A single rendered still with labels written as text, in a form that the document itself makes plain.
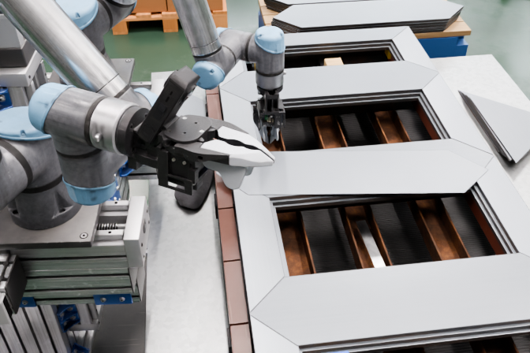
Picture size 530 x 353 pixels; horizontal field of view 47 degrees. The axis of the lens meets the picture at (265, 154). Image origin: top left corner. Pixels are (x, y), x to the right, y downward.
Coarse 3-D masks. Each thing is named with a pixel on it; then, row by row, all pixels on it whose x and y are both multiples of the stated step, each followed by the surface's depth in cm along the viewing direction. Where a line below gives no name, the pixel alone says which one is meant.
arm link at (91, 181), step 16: (64, 160) 90; (80, 160) 89; (96, 160) 90; (112, 160) 94; (64, 176) 93; (80, 176) 91; (96, 176) 92; (112, 176) 95; (80, 192) 93; (96, 192) 94; (112, 192) 96
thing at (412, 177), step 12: (396, 156) 173; (408, 156) 173; (420, 156) 173; (396, 168) 169; (408, 168) 169; (420, 168) 169; (408, 180) 165; (420, 180) 165; (408, 192) 162; (420, 192) 162; (432, 192) 162
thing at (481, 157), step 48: (288, 48) 222; (336, 48) 224; (384, 48) 226; (336, 96) 197; (384, 96) 199; (384, 144) 177; (432, 144) 177; (480, 192) 163; (384, 336) 128; (432, 336) 129; (480, 336) 130
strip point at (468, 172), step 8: (448, 152) 174; (456, 160) 172; (464, 160) 172; (456, 168) 169; (464, 168) 169; (472, 168) 169; (480, 168) 169; (464, 176) 166; (472, 176) 166; (480, 176) 166; (464, 184) 164; (472, 184) 164; (464, 192) 162
